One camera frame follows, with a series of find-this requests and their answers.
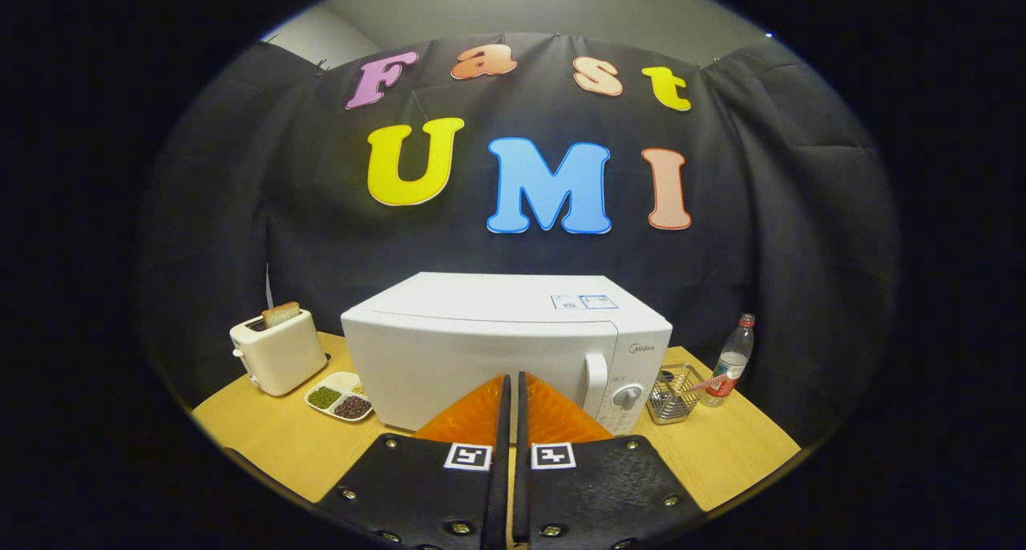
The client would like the clear bottle red label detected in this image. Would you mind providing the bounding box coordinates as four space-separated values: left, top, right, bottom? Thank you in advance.
701 313 756 408

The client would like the white toaster oven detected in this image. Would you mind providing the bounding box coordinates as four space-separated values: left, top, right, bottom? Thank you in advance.
341 272 674 437

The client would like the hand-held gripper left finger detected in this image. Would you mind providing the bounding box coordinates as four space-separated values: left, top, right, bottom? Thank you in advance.
317 371 512 550

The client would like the white divided bean dish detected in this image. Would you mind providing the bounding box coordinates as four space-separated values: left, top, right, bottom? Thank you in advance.
305 370 375 423

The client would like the wire mesh basket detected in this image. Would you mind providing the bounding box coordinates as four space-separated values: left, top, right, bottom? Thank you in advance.
646 363 706 425

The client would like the red striped straw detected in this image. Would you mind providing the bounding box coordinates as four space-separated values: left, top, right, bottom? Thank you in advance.
683 372 732 396

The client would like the toasted bread slice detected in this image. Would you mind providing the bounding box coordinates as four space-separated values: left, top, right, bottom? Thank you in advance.
261 301 301 330

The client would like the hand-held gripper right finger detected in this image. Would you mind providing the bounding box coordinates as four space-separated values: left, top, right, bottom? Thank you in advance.
513 371 708 550

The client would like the cream bread toaster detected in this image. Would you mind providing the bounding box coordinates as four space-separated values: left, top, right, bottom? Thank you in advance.
229 308 329 397

